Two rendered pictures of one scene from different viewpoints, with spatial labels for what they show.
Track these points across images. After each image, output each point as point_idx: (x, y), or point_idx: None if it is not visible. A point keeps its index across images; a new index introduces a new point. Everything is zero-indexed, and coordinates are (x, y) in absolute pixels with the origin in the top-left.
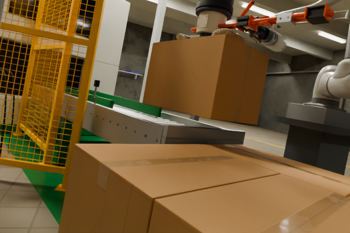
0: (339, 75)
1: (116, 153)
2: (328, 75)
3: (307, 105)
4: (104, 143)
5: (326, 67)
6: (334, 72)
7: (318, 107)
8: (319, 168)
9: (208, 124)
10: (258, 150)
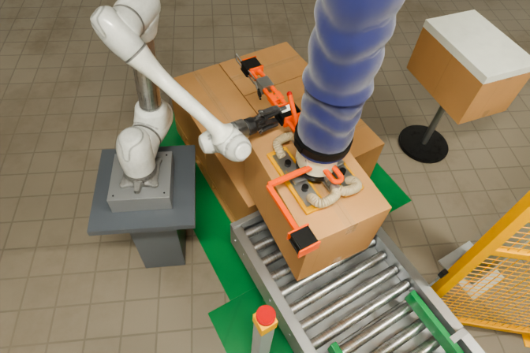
0: (169, 120)
1: (363, 136)
2: (154, 135)
3: (170, 171)
4: (371, 148)
5: (145, 135)
6: (149, 131)
7: (171, 159)
8: (217, 154)
9: (259, 275)
10: (244, 187)
